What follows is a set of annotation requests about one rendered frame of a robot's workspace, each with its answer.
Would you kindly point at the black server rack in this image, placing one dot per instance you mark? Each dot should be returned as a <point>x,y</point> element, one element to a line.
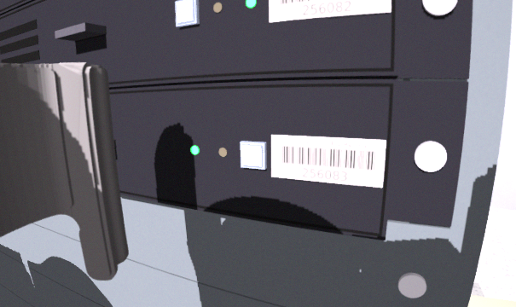
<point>244,160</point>

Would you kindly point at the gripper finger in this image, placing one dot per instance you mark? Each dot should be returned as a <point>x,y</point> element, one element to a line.
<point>57,157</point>

